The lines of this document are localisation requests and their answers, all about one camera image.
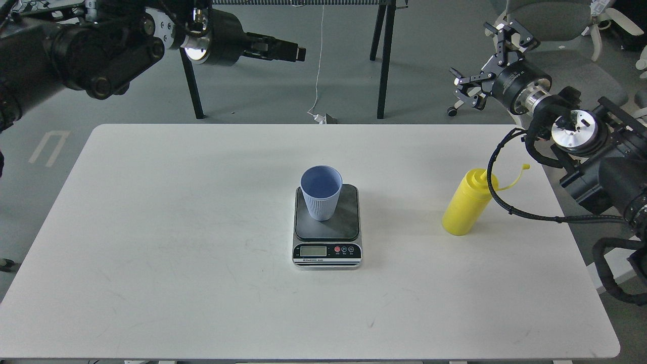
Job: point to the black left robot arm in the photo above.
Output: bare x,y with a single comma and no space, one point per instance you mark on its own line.
100,47

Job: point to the yellow squeeze bottle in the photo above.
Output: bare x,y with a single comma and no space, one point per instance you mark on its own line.
471,198

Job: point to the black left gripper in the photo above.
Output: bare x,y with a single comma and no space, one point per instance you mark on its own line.
226,41

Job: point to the grey office chair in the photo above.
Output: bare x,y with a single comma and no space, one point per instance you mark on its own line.
566,55

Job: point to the black metal table legs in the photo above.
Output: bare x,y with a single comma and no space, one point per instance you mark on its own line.
344,55

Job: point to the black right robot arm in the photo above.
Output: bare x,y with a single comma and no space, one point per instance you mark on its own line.
602,150

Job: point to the digital kitchen scale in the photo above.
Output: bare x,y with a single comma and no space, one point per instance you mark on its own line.
335,243

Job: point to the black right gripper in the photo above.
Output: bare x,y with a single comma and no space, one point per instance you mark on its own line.
511,40

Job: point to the white power plug adapter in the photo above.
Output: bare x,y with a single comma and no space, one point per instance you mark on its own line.
325,119

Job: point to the blue ribbed plastic cup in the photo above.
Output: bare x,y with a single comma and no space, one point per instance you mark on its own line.
321,187

